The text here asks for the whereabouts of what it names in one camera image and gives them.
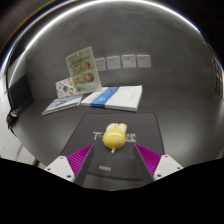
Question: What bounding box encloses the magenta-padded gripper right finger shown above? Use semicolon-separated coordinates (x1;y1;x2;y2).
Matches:
132;143;184;183

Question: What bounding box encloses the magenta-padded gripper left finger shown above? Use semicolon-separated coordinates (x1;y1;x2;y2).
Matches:
43;143;96;187

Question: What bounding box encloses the yellow rabbit-shaped computer mouse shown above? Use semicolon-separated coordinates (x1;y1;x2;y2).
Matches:
102;122;129;155

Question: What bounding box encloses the black mouse pad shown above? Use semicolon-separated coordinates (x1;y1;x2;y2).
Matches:
59;111;165;192

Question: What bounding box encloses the white cartoon sticker sheet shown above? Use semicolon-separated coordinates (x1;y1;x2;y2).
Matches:
54;76;79;100

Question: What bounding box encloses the white and blue book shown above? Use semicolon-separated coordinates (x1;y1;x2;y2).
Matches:
80;84;144;113

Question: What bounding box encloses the green food leaflet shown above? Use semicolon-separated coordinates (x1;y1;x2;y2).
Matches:
64;45;103;96

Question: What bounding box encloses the white wall switch group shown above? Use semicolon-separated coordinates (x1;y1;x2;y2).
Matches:
93;53;152;72

